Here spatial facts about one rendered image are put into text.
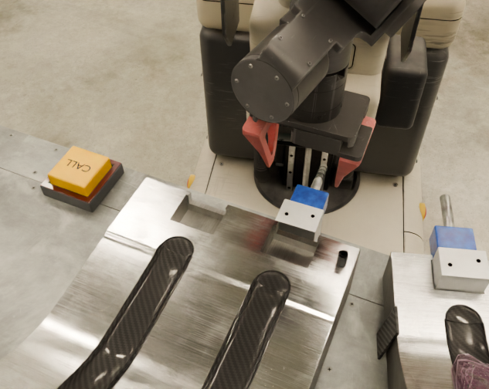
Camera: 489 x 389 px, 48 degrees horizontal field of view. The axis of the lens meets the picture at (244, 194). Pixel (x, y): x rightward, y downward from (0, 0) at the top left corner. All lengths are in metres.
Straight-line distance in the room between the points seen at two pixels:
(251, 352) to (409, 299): 0.18
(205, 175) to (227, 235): 0.89
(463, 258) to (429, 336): 0.09
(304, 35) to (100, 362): 0.34
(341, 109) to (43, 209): 0.43
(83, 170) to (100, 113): 1.40
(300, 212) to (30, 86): 1.82
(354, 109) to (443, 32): 0.67
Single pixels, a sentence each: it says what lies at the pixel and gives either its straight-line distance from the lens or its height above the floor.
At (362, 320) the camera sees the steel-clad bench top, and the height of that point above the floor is 0.80.
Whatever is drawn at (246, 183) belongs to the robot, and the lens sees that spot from 1.45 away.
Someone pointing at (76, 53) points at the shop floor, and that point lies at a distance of 2.48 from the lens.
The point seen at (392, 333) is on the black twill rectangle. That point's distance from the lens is 0.59.
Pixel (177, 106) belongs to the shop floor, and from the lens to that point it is 2.12.
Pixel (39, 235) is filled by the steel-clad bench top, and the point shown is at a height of 0.80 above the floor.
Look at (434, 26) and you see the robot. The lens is 1.20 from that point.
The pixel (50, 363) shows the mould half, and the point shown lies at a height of 0.90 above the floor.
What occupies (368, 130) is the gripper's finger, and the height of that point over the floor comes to 1.00.
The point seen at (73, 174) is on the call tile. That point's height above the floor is 0.84.
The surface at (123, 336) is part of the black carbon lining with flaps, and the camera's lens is 0.56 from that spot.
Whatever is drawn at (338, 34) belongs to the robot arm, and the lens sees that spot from 0.44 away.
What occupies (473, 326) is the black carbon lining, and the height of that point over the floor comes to 0.85.
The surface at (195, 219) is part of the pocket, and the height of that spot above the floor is 0.86.
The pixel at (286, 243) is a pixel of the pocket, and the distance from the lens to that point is 0.62.
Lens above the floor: 1.37
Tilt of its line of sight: 50 degrees down
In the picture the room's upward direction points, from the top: 1 degrees counter-clockwise
